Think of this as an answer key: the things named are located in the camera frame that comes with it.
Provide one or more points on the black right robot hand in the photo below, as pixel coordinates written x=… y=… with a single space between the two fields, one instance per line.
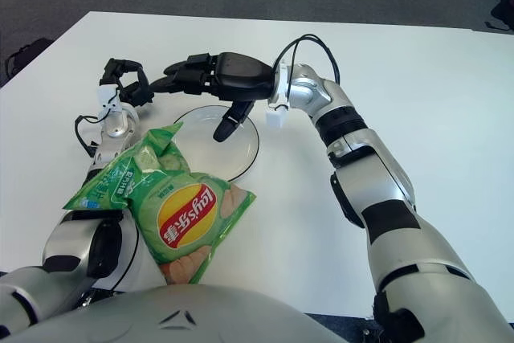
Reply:
x=241 y=78

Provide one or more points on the white right wrist connector box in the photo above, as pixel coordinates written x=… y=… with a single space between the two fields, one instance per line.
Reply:
x=277 y=118

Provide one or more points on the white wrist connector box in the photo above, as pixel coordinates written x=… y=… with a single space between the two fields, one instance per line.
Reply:
x=277 y=118
x=106 y=94

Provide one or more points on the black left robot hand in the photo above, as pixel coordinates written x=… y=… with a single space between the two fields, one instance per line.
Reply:
x=136 y=94

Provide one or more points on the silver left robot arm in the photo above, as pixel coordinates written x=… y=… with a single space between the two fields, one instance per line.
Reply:
x=114 y=122

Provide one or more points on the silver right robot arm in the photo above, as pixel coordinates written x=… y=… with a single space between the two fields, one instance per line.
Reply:
x=373 y=174

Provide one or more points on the green potato chip bag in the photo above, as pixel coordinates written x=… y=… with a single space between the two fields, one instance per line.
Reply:
x=188 y=218

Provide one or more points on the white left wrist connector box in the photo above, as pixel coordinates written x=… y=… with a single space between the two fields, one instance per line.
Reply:
x=106 y=94

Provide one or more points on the white plate with black rim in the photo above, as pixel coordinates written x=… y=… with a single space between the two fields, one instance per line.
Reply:
x=241 y=154

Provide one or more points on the black backpack on floor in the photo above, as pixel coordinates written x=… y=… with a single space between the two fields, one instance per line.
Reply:
x=28 y=54

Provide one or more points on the silver robot torso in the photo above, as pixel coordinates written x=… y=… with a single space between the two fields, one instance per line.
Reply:
x=180 y=311

